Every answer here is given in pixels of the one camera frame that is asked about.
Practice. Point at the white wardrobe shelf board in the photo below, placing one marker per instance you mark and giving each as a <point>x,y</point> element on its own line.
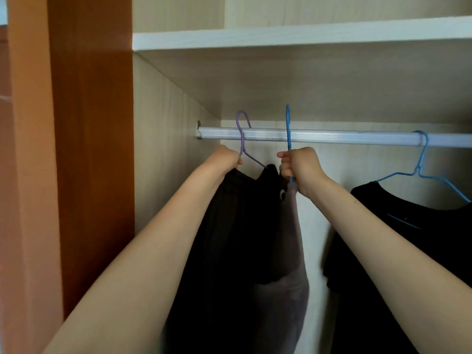
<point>295,36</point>

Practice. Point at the metal closet rod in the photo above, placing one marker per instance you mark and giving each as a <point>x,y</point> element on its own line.
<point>350,137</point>

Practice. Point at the person's right hand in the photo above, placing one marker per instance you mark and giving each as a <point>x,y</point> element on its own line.
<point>306,169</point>

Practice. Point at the black long pants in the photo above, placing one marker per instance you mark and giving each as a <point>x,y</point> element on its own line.
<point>228,254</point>

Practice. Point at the person's left forearm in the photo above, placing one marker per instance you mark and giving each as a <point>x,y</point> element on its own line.
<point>147,269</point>

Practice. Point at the person's right forearm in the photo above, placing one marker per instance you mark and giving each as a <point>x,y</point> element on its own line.
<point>398,265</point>

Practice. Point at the grey-brown t-shirt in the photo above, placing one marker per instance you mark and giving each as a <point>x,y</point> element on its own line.
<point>287,291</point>

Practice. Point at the person's left hand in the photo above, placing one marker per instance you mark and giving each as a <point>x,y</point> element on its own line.
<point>221,162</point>

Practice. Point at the black Li-Ning t-shirt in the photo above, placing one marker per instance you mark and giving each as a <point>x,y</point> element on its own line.
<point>368,291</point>

